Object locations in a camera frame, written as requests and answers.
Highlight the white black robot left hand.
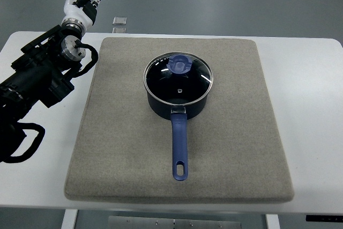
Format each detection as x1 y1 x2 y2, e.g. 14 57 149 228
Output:
62 0 102 31

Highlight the glass pot lid blue knob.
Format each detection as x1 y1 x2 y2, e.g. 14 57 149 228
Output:
144 52 213 105

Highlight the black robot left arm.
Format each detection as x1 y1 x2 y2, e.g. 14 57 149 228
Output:
1 18 99 164

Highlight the upper floor socket plate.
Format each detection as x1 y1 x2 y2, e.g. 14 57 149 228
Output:
113 17 127 25

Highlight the floor socket plate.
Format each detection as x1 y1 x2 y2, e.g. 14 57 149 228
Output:
113 17 127 25
112 27 126 33

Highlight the lower floor socket plate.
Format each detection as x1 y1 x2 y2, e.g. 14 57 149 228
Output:
112 27 126 33

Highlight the dark blue saucepan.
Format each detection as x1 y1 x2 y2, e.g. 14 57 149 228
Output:
145 88 209 181

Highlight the beige fabric mat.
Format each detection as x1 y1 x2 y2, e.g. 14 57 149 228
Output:
64 38 294 204

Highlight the white left table leg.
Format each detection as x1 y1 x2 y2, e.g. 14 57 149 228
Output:
61 209 78 229

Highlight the white table leg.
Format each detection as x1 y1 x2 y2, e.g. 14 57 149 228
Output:
61 209 78 229
265 214 281 229

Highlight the metal plate under table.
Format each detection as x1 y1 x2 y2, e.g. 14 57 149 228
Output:
107 216 242 229

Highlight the white right table leg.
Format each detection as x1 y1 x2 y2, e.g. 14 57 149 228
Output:
265 214 281 229

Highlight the black table control panel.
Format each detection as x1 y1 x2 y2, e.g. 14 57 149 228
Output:
305 215 343 223

